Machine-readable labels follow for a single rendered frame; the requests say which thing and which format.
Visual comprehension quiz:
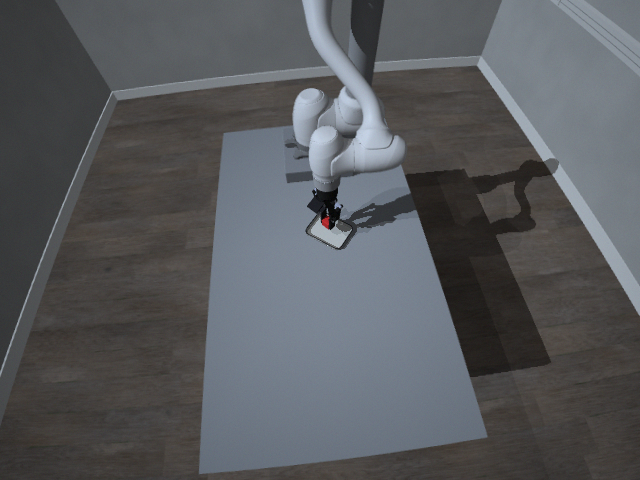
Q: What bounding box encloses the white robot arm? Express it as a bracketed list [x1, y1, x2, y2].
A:
[285, 0, 407, 192]

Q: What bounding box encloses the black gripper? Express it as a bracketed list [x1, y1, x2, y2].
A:
[312, 188, 343, 230]

